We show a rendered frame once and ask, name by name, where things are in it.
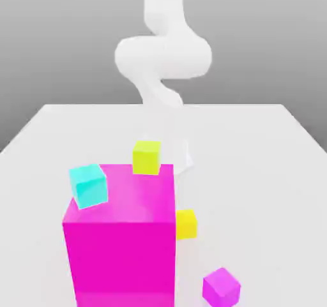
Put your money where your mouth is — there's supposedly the small violet cube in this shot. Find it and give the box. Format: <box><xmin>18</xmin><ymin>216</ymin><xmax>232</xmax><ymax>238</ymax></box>
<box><xmin>202</xmin><ymin>267</ymin><xmax>241</xmax><ymax>307</ymax></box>

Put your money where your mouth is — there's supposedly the small lime cube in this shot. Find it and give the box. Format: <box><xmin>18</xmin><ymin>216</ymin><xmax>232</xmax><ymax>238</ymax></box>
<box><xmin>132</xmin><ymin>140</ymin><xmax>162</xmax><ymax>176</ymax></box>

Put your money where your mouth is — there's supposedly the small cyan cube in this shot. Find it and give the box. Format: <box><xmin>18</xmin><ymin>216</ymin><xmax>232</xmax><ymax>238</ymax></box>
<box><xmin>68</xmin><ymin>163</ymin><xmax>109</xmax><ymax>210</ymax></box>

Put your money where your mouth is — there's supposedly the large magenta box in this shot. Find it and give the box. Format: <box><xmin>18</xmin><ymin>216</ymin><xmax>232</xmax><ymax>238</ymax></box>
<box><xmin>61</xmin><ymin>163</ymin><xmax>178</xmax><ymax>307</ymax></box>

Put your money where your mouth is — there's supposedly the small yellow cube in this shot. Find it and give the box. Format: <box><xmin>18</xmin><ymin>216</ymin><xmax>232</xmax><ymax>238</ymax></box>
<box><xmin>175</xmin><ymin>209</ymin><xmax>199</xmax><ymax>241</ymax></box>

